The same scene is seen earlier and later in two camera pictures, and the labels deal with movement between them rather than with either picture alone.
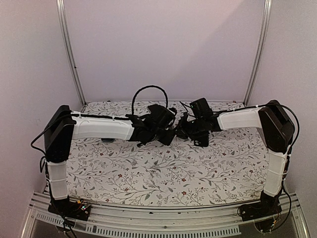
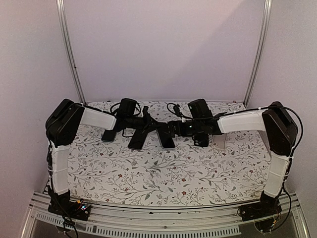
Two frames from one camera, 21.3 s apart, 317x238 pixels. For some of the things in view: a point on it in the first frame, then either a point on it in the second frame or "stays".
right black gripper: x=181 y=132 stays
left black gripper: x=168 y=140 → x=149 y=125
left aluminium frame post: x=70 y=58 stays
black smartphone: x=202 y=142 stays
